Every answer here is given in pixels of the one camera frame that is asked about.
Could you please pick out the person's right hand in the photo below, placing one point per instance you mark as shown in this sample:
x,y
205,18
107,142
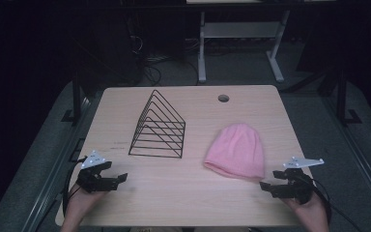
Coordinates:
x,y
312,212

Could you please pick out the person's left hand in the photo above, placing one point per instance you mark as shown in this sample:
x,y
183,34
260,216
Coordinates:
x,y
79,204

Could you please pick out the white metal desk frame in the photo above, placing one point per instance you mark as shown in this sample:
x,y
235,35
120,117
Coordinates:
x,y
238,29

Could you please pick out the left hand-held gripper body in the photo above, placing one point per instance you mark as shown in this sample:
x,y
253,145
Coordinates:
x,y
91,183

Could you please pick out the black metal stand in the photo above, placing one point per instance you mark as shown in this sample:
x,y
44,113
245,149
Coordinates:
x,y
342,96
76,96

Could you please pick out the grey aluminium rail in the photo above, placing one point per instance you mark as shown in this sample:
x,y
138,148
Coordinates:
x,y
357,154
50,180

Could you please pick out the pink knitted beanie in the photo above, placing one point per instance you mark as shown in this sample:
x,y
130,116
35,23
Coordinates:
x,y
236,151

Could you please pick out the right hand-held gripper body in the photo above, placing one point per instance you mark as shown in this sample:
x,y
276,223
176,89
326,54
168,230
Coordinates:
x,y
298,190

